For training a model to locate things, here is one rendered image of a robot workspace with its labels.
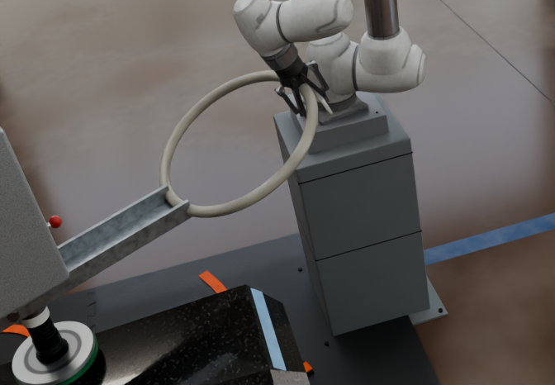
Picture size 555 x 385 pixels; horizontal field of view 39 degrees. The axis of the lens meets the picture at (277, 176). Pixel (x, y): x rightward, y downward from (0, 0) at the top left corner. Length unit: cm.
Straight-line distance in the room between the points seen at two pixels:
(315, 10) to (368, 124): 86
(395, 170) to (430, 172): 118
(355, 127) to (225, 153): 176
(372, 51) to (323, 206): 56
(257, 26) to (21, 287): 82
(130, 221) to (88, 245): 13
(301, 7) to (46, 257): 82
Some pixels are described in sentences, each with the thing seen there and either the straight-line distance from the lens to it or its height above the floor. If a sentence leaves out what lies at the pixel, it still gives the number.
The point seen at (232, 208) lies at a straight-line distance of 196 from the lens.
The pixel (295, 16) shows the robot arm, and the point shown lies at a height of 150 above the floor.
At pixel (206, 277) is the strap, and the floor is 2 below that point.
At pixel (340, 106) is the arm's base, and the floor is 91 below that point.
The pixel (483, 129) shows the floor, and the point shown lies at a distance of 416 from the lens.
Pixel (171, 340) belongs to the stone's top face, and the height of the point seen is 80.
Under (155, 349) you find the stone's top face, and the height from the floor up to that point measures 80.
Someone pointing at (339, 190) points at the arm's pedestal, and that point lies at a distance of 268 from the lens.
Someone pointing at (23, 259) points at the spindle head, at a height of 122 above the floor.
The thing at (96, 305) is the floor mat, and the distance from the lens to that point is 358.
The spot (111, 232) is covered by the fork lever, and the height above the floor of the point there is 106.
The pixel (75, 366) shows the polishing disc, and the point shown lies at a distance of 207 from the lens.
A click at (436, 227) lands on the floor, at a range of 353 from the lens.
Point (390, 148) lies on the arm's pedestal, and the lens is 265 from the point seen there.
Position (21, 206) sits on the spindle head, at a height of 134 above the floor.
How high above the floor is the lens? 222
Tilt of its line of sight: 34 degrees down
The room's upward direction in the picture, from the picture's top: 13 degrees counter-clockwise
